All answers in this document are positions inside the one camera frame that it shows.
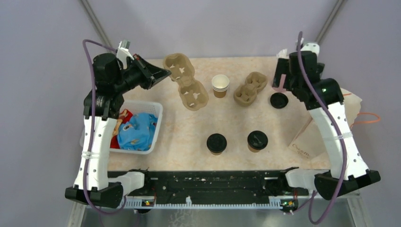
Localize paper takeout bag orange handles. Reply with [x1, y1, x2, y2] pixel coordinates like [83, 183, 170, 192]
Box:
[288, 89, 381, 159]

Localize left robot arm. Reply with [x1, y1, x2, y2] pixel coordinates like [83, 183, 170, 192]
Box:
[64, 53, 171, 208]

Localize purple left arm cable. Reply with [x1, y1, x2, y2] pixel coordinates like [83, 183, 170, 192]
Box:
[82, 39, 128, 216]

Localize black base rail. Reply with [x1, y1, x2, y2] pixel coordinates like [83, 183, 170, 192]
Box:
[128, 170, 311, 207]

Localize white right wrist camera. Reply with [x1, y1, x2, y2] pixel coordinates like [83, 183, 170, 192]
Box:
[301, 42, 320, 57]

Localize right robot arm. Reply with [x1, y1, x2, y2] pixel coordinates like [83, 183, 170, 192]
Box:
[272, 51, 381, 200]

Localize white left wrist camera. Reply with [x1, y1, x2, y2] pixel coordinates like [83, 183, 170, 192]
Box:
[116, 39, 133, 70]

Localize stack of paper cups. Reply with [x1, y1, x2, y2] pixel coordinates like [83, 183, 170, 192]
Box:
[211, 74, 230, 98]

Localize single pulp cup carrier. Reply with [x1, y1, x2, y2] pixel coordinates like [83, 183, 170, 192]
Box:
[163, 53, 209, 111]

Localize pink straw holder cup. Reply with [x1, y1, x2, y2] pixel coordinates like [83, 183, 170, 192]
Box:
[278, 74, 286, 92]

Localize blue snack bag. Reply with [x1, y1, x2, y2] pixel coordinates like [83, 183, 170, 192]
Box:
[117, 113, 158, 151]

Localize red snack bag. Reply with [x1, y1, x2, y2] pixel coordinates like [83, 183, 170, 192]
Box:
[110, 109, 133, 149]

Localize brown pulp cup carrier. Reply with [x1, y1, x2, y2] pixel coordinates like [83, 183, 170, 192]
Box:
[233, 71, 268, 107]

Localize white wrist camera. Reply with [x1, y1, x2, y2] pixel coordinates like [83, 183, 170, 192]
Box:
[301, 42, 320, 57]
[116, 39, 133, 70]

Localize black lid stack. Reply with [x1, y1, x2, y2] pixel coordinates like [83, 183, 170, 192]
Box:
[270, 92, 289, 109]

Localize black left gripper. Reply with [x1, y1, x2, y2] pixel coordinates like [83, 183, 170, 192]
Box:
[113, 53, 171, 93]

